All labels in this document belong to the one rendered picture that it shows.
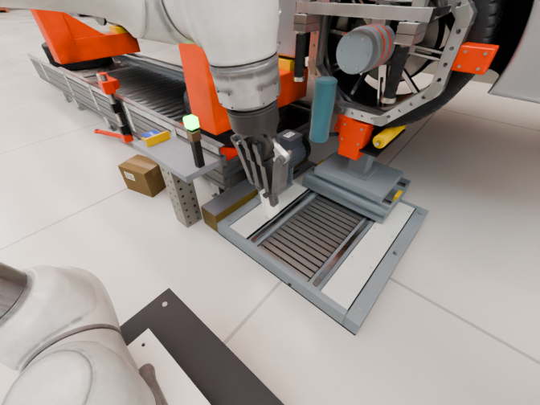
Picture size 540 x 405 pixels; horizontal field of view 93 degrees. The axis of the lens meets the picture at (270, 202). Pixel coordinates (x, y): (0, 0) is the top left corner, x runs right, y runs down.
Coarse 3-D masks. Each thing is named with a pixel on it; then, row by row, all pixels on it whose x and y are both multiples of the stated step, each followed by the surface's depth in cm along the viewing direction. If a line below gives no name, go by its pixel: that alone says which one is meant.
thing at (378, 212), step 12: (312, 180) 148; (324, 180) 149; (408, 180) 147; (324, 192) 147; (336, 192) 141; (348, 192) 142; (396, 192) 142; (348, 204) 139; (360, 204) 134; (372, 204) 134; (384, 204) 131; (396, 204) 141; (372, 216) 132; (384, 216) 128
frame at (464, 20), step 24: (336, 0) 98; (456, 0) 73; (456, 24) 75; (312, 48) 108; (456, 48) 78; (312, 72) 113; (336, 96) 116; (432, 96) 88; (360, 120) 109; (384, 120) 102
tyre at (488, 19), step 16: (480, 0) 76; (496, 0) 75; (480, 16) 77; (496, 16) 77; (480, 32) 79; (496, 32) 84; (448, 80) 90; (464, 80) 87; (448, 96) 92; (416, 112) 101; (432, 112) 99
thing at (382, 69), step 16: (352, 0) 99; (336, 16) 106; (336, 32) 108; (336, 48) 117; (416, 48) 93; (432, 48) 90; (336, 64) 115; (384, 64) 102; (352, 80) 124; (384, 80) 105; (352, 96) 118; (368, 96) 121; (400, 96) 118
